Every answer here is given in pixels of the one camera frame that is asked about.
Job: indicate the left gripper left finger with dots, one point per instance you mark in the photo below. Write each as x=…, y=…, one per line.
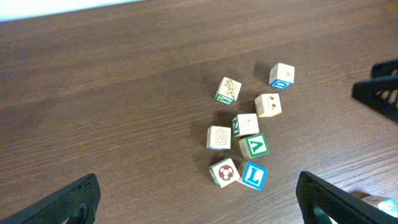
x=75, y=203

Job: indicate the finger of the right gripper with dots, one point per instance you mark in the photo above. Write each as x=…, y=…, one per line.
x=384, y=68
x=379, y=94

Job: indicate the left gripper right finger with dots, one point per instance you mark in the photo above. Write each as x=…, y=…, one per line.
x=322, y=202

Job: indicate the blue letter block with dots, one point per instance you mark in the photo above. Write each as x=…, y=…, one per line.
x=384, y=204

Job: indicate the blue D block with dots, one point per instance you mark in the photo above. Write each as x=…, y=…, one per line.
x=282, y=76

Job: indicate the green V block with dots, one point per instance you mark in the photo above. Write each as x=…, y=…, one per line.
x=254, y=146

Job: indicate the yellow-edged picture block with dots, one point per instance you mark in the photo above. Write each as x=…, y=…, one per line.
x=268, y=105

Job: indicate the blue L block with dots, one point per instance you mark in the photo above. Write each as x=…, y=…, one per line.
x=252, y=175

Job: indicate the soccer ball block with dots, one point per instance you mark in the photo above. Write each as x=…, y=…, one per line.
x=224, y=172

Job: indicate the green N block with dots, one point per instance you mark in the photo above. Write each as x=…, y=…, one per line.
x=245, y=124

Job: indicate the pretzel picture block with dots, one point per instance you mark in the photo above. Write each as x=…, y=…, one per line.
x=218, y=138

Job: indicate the green-edged picture block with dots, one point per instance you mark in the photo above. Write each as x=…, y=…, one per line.
x=228, y=91

